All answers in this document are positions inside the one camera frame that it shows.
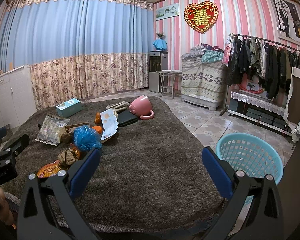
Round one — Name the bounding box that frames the white illustrated booklet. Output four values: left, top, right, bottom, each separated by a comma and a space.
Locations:
101, 109, 119, 143

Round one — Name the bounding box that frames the cloth covered chest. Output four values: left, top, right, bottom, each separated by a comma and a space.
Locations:
181, 58, 227, 111

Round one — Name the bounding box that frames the blue plastic bag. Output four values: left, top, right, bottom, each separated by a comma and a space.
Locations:
74, 125, 102, 152

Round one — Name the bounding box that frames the water dispenser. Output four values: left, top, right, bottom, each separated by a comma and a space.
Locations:
148, 51, 168, 93

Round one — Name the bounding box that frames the light blue plastic basket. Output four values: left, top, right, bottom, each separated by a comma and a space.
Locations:
215, 132, 284, 205

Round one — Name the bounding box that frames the white cabinet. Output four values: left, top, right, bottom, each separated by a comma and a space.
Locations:
0, 65, 37, 129

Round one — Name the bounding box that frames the brown paper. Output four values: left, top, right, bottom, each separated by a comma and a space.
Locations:
58, 148, 81, 168

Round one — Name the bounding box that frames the orange snack wrapper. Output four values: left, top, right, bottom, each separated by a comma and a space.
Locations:
37, 160, 61, 178

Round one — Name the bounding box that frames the orange bottle cap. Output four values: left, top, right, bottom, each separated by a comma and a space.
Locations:
92, 126, 103, 134

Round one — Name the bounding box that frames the black notebook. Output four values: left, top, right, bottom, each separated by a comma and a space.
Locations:
117, 110, 138, 127

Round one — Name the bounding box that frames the clothes rack with garments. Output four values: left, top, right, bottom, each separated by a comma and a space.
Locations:
222, 33, 300, 116

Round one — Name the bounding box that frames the red heart wall decoration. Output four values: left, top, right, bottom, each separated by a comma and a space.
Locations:
184, 1, 219, 34

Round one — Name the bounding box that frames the pink pig mug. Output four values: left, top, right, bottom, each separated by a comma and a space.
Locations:
129, 95, 154, 120

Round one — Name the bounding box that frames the shaggy brown carpet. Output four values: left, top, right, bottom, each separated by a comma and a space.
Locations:
0, 95, 228, 233

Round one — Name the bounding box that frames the clear plastic snack bag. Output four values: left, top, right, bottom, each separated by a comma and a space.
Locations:
36, 114, 70, 146

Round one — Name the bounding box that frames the person left hand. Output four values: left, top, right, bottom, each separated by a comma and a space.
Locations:
0, 188, 14, 225

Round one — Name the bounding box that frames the framed wall picture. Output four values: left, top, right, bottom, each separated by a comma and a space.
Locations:
271, 0, 300, 46

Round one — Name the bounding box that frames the pile of folded clothes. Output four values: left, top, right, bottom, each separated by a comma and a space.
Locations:
181, 43, 224, 63

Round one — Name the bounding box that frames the blue covered water bottle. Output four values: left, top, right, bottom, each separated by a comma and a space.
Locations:
153, 33, 167, 51

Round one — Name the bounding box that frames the brown wooden board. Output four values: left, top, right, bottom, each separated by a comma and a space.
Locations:
283, 67, 300, 130

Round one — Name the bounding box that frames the brown phone case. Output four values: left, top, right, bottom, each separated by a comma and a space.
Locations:
65, 122, 90, 133

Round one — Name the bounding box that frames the blue floral curtain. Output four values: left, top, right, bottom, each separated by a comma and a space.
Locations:
0, 0, 154, 108

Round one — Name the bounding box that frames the low tv bench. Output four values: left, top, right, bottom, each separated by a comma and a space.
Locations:
228, 90, 292, 136

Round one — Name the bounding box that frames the beige cloth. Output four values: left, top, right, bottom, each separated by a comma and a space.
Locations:
106, 101, 130, 113

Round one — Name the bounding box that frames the teal tissue box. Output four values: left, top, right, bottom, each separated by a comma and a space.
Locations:
56, 98, 82, 118

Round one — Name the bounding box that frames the landscape wall poster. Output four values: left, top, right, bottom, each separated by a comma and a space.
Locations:
155, 3, 179, 21

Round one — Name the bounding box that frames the small folding table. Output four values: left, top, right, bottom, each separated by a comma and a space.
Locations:
157, 70, 182, 98

